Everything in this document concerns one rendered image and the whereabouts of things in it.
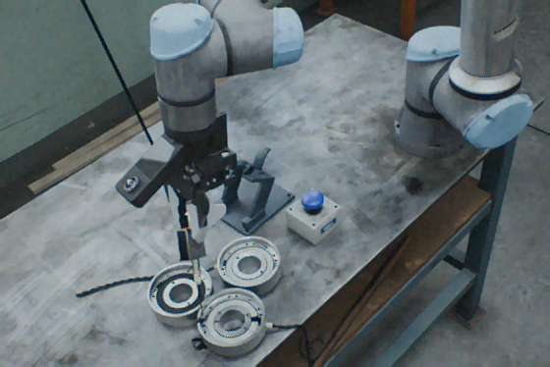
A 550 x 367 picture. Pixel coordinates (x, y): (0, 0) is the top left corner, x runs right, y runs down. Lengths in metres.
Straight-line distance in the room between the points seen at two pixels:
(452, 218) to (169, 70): 0.89
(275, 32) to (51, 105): 1.93
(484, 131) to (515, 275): 1.11
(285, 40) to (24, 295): 0.65
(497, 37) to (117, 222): 0.74
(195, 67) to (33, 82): 1.84
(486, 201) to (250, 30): 0.91
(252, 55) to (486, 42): 0.37
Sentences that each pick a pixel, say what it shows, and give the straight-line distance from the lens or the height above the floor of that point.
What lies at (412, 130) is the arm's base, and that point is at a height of 0.85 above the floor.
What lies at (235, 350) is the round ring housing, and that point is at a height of 0.83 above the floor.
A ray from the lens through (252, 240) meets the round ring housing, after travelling 1.06.
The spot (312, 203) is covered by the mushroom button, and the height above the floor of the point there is 0.87.
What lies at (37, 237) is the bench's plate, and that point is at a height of 0.80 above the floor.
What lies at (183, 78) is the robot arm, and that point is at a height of 1.21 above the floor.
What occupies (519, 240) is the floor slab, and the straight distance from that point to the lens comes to 2.20.
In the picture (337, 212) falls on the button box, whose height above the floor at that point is 0.84.
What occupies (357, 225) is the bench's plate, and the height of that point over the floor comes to 0.80.
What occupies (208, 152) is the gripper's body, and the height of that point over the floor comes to 1.07.
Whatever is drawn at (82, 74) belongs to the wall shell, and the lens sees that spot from 2.67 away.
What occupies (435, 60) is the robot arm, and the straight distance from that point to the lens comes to 1.13.
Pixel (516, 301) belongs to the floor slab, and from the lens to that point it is 2.05.
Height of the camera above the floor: 1.63
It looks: 44 degrees down
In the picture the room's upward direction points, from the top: 7 degrees counter-clockwise
